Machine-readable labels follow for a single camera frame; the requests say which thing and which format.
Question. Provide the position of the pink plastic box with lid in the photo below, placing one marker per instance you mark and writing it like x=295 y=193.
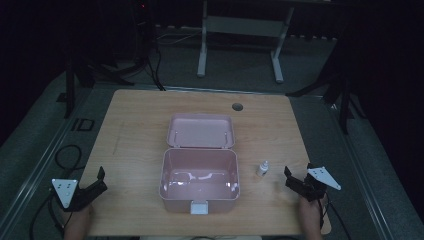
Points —
x=200 y=163

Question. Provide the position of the small white dropper bottle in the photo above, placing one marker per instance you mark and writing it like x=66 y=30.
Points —
x=262 y=169

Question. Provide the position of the black rectangular floor bracket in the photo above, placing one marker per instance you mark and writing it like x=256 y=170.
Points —
x=83 y=124

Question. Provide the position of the person's right hand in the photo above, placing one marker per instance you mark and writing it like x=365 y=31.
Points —
x=310 y=211

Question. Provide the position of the white metal table frame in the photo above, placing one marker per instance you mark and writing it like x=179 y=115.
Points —
x=243 y=26

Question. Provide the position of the metal floor rail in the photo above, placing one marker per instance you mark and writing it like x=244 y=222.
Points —
x=36 y=166
x=363 y=173

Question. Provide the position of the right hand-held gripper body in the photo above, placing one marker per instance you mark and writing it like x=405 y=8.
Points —
x=316 y=185

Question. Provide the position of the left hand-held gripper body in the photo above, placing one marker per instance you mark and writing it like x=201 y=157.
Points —
x=71 y=196

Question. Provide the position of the person's left hand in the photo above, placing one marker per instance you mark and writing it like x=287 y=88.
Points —
x=81 y=218

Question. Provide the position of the black metal stand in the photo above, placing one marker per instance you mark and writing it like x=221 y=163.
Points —
x=75 y=76
x=340 y=93

